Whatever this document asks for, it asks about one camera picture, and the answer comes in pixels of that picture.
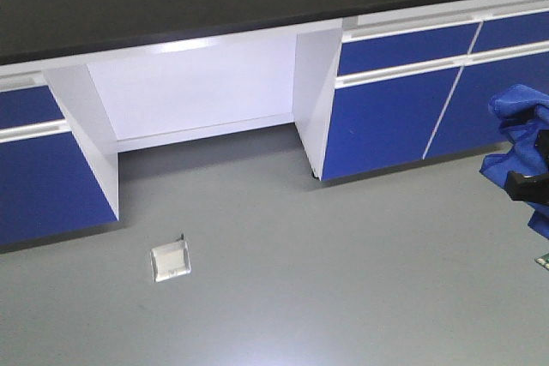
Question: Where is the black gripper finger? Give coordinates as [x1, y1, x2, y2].
[504, 128, 549, 207]

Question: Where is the blue cloth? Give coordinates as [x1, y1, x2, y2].
[478, 83, 549, 241]

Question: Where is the green circuit board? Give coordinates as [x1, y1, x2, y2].
[534, 253, 549, 269]

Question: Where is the right blue cabinet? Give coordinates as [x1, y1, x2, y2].
[293, 0, 548, 181]

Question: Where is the blue cabinet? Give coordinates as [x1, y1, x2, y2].
[1, 66, 119, 249]
[293, 0, 548, 181]

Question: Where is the white floor outlet box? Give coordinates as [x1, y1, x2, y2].
[150, 234, 192, 283]

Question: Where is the left blue cabinet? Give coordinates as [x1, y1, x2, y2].
[1, 66, 119, 249]

